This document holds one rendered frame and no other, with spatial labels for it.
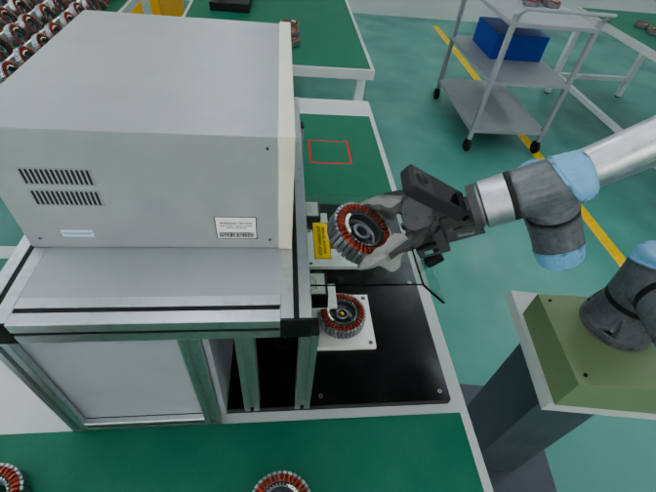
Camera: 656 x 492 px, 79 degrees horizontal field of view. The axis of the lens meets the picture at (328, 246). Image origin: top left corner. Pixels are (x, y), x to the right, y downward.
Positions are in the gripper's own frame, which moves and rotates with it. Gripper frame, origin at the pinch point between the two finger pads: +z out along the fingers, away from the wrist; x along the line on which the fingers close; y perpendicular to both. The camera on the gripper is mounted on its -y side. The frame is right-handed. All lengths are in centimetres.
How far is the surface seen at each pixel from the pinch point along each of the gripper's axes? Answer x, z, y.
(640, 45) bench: 250, -153, 181
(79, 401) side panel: -23, 52, -5
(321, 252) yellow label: -0.6, 7.5, 1.5
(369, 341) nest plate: -4.8, 11.3, 32.3
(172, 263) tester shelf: -8.8, 23.6, -15.9
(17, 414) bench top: -23, 71, -4
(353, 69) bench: 158, 21, 55
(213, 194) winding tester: -3.7, 12.5, -21.0
